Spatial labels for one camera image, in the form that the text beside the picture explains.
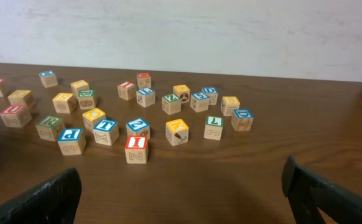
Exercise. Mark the blue P block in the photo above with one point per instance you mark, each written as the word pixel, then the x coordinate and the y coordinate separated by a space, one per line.
pixel 72 141

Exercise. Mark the blue D block rear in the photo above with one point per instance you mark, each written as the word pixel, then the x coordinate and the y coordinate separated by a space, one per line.
pixel 212 92

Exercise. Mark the blue T block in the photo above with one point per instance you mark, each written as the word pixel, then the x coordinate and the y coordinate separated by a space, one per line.
pixel 106 132

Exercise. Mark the yellow pen picture block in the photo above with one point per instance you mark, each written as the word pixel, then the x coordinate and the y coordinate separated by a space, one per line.
pixel 177 132

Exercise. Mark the yellow block centre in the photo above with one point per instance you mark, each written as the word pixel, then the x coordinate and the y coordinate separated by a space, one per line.
pixel 92 117

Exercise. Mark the yellow monkey picture block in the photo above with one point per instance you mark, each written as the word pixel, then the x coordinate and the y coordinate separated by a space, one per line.
pixel 183 92

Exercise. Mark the green B block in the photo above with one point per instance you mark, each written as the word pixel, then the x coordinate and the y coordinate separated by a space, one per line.
pixel 87 99

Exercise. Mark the red I block rear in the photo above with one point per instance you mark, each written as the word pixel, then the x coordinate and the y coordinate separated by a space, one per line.
pixel 127 90

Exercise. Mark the green 7 block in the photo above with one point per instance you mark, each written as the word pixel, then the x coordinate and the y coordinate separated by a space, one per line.
pixel 213 127

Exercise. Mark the red H block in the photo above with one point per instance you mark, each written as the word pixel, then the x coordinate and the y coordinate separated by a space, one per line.
pixel 144 80

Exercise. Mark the blue L block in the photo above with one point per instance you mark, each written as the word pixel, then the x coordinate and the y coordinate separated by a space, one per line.
pixel 145 96

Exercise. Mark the yellow block beside B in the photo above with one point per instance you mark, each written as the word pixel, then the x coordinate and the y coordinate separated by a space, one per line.
pixel 65 103

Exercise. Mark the red U block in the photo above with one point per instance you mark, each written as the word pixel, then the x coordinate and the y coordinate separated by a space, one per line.
pixel 16 116

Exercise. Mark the green R block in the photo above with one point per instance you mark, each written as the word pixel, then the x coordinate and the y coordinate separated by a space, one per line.
pixel 50 128

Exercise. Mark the yellow O block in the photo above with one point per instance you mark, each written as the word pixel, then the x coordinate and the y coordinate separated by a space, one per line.
pixel 22 97

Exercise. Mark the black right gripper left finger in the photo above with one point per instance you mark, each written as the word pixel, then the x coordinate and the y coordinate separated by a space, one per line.
pixel 55 200

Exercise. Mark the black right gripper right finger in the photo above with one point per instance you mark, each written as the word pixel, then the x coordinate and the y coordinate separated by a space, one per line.
pixel 309 193

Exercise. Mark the blue 2 block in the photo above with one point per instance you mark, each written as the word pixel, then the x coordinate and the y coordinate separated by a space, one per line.
pixel 138 127

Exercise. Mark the blue d block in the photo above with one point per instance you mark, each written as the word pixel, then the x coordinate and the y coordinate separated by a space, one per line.
pixel 242 119
pixel 212 92

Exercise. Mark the blue 5 block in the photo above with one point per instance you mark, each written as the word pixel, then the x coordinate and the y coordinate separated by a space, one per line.
pixel 199 102

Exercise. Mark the blue X block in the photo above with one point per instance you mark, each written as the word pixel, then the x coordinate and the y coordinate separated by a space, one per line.
pixel 48 78

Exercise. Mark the yellow block rear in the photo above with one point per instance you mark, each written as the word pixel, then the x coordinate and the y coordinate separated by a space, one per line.
pixel 79 86

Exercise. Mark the green Z block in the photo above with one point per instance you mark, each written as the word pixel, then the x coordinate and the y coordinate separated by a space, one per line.
pixel 171 104

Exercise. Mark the blue D block front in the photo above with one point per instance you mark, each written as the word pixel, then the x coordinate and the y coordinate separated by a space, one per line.
pixel 242 119

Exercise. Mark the yellow block right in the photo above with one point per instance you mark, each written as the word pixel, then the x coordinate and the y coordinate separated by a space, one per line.
pixel 229 104

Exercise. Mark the red i block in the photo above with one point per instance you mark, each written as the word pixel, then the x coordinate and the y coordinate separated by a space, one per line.
pixel 136 150
pixel 127 90

